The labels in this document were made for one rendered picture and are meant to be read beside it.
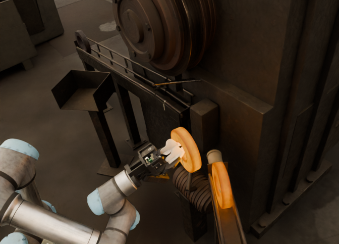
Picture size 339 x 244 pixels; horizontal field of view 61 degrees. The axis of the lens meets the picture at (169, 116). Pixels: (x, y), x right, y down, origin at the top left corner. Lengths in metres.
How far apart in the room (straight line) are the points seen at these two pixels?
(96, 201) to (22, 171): 0.24
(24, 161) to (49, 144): 1.49
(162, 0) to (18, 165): 0.68
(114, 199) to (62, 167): 1.34
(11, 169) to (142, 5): 0.65
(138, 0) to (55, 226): 0.73
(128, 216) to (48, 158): 1.46
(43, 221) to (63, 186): 1.21
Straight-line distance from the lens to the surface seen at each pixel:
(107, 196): 0.93
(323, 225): 1.85
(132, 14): 1.08
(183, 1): 0.96
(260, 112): 1.04
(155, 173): 0.92
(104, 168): 2.09
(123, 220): 0.98
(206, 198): 1.21
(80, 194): 2.03
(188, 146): 0.89
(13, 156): 0.99
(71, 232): 0.93
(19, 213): 0.94
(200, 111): 1.14
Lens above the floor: 1.55
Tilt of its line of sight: 41 degrees down
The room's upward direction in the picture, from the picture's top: 9 degrees counter-clockwise
